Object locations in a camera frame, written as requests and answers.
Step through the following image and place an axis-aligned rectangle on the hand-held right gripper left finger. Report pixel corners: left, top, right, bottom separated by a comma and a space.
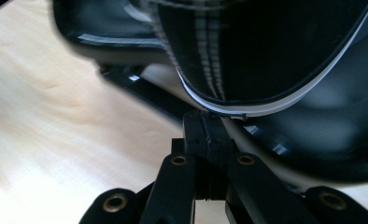
181, 109, 209, 167

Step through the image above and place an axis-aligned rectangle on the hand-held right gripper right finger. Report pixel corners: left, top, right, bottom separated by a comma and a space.
204, 112, 236, 167

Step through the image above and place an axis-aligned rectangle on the red and black shoe rack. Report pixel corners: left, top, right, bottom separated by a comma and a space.
51, 0, 368, 185

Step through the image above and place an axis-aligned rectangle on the black canvas sneaker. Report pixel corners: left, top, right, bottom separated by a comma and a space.
132, 0, 368, 123

